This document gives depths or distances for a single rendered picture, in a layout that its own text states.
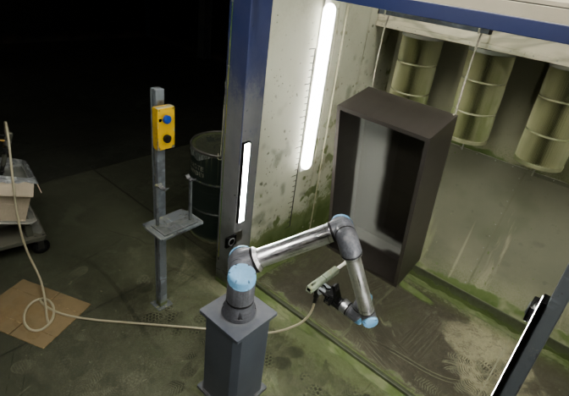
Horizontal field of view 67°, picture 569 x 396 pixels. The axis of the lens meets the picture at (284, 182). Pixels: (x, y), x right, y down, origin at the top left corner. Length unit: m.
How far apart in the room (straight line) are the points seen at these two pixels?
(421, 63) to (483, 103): 0.58
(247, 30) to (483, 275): 2.61
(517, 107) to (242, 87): 2.21
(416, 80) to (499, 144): 0.87
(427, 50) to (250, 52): 1.59
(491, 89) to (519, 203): 0.97
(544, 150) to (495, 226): 0.77
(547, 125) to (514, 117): 0.51
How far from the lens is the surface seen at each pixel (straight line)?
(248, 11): 2.67
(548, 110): 3.47
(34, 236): 4.04
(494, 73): 3.55
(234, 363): 2.52
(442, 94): 4.07
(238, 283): 2.27
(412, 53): 3.75
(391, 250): 3.41
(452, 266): 3.91
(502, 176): 4.00
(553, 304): 1.79
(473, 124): 3.64
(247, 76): 2.73
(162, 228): 2.82
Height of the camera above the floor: 2.39
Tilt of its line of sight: 27 degrees down
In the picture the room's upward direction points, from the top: 7 degrees clockwise
